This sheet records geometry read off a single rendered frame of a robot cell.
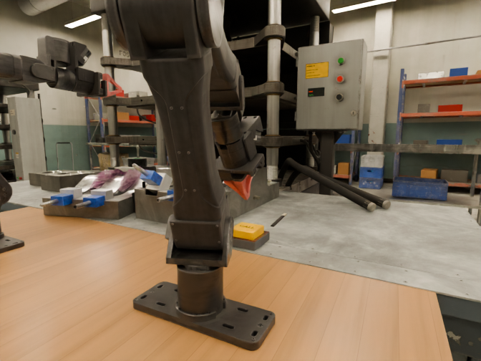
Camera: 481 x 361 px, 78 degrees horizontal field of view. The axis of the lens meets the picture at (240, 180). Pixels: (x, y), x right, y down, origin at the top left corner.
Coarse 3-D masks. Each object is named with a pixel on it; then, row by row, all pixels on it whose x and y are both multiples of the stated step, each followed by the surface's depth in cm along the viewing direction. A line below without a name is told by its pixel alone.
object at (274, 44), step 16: (272, 0) 135; (272, 16) 136; (112, 48) 194; (272, 48) 138; (272, 64) 139; (272, 80) 140; (112, 96) 196; (272, 96) 141; (112, 112) 197; (272, 112) 142; (112, 128) 198; (272, 128) 143; (112, 160) 202; (272, 160) 146; (272, 176) 147
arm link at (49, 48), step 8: (40, 40) 77; (48, 40) 77; (56, 40) 78; (64, 40) 79; (40, 48) 77; (48, 48) 77; (56, 48) 78; (64, 48) 79; (40, 56) 77; (48, 56) 76; (56, 56) 78; (64, 56) 79; (32, 64) 72; (40, 64) 73; (48, 64) 76; (32, 72) 72; (40, 72) 73; (48, 72) 75; (48, 80) 77
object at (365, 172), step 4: (360, 168) 594; (364, 168) 588; (368, 168) 585; (372, 168) 581; (376, 168) 576; (380, 168) 574; (360, 172) 593; (364, 172) 589; (368, 172) 586; (372, 172) 582; (376, 172) 578; (380, 172) 575; (360, 176) 593; (364, 176) 590; (368, 176) 587; (372, 176) 583; (376, 176) 579; (380, 176) 575
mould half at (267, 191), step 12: (264, 168) 105; (252, 180) 98; (264, 180) 106; (144, 192) 86; (228, 192) 85; (252, 192) 98; (264, 192) 107; (276, 192) 117; (144, 204) 87; (156, 204) 84; (168, 204) 82; (228, 204) 85; (240, 204) 92; (252, 204) 99; (144, 216) 87; (156, 216) 85; (168, 216) 83
